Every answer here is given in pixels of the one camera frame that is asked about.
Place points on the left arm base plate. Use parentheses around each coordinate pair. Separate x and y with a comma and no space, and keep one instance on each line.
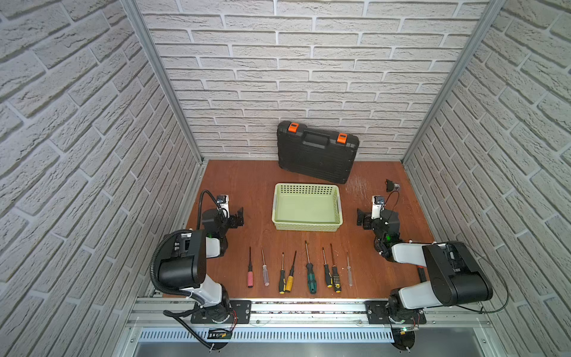
(236,312)

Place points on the light green perforated bin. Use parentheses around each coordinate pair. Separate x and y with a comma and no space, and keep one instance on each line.
(307,207)

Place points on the pink handled screwdriver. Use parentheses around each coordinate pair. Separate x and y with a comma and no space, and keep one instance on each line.
(250,274)

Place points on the orange handled black screwdriver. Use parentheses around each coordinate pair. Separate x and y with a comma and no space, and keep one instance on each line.
(290,278)

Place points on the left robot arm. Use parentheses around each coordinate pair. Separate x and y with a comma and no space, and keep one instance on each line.
(179,262)

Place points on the black yellow Phillips screwdriver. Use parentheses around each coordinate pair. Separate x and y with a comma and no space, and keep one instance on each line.
(327,272)

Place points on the black yellow dotted screwdriver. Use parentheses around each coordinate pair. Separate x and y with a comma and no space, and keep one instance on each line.
(335,275)

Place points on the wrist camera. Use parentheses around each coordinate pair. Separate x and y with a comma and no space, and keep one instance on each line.
(378,205)
(223,202)

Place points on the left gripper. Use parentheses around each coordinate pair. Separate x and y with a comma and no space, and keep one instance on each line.
(233,219)

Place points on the black yellow flathead screwdriver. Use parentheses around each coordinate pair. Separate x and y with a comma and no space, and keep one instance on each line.
(282,280)

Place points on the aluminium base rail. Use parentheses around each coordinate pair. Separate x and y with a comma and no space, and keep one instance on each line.
(305,320)

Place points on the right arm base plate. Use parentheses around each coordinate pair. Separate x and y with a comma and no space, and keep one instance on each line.
(386,312)

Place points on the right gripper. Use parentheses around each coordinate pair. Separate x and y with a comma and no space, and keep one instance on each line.
(368,219)

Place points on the clear handled small screwdriver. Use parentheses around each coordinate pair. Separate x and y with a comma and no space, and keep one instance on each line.
(349,270)

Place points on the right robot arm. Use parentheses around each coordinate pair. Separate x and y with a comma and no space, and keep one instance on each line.
(453,277)

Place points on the black plastic tool case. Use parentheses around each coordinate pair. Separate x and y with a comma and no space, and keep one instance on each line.
(318,153)

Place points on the clear red handled screwdriver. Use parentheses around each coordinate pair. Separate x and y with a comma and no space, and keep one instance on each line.
(265,271)

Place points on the small black clamp object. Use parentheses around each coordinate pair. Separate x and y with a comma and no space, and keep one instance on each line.
(392,186)

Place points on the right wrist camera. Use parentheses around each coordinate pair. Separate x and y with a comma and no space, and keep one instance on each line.
(378,205)

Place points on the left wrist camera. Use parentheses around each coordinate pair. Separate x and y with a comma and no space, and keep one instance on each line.
(223,202)

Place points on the green black Phillips screwdriver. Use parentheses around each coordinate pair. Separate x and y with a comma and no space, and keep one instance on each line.
(311,279)

